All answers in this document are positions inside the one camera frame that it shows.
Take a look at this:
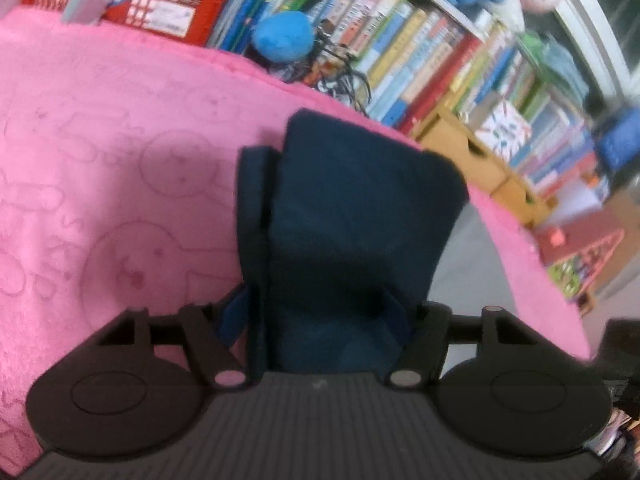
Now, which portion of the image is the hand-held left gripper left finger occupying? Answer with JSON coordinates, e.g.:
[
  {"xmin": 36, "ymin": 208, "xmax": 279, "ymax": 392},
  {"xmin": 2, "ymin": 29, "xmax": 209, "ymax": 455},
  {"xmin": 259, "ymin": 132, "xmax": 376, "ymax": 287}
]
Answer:
[{"xmin": 94, "ymin": 286, "xmax": 251, "ymax": 392}]

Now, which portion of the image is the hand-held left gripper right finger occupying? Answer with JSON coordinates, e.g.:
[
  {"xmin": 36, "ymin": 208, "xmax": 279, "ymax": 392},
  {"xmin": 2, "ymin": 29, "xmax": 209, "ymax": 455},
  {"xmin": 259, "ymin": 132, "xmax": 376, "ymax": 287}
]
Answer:
[{"xmin": 376, "ymin": 292, "xmax": 539, "ymax": 391}]

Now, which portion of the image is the white and navy jacket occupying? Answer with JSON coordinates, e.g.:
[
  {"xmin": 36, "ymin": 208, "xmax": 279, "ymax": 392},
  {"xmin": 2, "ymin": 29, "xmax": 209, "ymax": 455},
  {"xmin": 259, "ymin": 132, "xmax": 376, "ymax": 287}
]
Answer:
[{"xmin": 235, "ymin": 110, "xmax": 471, "ymax": 376}]

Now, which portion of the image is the pink toy house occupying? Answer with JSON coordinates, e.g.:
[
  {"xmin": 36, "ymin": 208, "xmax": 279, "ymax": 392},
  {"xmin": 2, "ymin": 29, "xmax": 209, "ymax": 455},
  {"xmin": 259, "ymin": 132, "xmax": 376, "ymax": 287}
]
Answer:
[{"xmin": 542, "ymin": 210, "xmax": 626, "ymax": 301}]

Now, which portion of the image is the wooden drawer box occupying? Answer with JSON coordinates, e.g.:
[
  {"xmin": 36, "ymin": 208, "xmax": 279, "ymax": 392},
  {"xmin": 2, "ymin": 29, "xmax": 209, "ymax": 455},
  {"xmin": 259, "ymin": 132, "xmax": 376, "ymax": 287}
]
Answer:
[{"xmin": 410, "ymin": 105, "xmax": 556, "ymax": 231}]

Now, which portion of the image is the blue bag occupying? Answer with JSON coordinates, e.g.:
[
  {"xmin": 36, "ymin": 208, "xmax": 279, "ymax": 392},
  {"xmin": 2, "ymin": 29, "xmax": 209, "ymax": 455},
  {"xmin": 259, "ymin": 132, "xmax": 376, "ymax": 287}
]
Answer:
[{"xmin": 595, "ymin": 105, "xmax": 640, "ymax": 171}]

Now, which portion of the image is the pink printed blanket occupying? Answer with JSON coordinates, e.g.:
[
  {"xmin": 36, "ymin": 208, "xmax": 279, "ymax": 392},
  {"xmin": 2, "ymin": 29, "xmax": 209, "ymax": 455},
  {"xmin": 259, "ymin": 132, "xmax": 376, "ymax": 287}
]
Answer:
[{"xmin": 0, "ymin": 5, "xmax": 593, "ymax": 476}]

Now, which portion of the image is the metal bicycle model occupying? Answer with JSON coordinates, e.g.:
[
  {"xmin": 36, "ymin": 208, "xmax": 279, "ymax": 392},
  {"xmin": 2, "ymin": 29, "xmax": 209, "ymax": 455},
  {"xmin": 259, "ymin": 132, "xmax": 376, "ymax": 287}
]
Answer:
[{"xmin": 280, "ymin": 35, "xmax": 373, "ymax": 113}]

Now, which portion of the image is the row of colourful books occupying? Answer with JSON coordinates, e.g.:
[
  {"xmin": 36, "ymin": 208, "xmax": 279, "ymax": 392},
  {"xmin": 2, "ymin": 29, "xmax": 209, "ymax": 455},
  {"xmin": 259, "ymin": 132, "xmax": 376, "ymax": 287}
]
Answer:
[{"xmin": 207, "ymin": 0, "xmax": 616, "ymax": 201}]

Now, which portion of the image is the blue plush ball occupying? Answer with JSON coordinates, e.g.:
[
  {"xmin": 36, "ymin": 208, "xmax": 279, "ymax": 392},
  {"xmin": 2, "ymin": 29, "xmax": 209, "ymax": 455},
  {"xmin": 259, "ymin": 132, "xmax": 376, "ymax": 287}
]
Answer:
[{"xmin": 252, "ymin": 10, "xmax": 316, "ymax": 63}]

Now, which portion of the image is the white bookshelf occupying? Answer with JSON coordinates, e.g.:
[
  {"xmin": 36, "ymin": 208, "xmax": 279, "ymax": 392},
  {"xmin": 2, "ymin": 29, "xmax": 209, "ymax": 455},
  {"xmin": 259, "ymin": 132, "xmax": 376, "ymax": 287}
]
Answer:
[{"xmin": 380, "ymin": 0, "xmax": 636, "ymax": 106}]

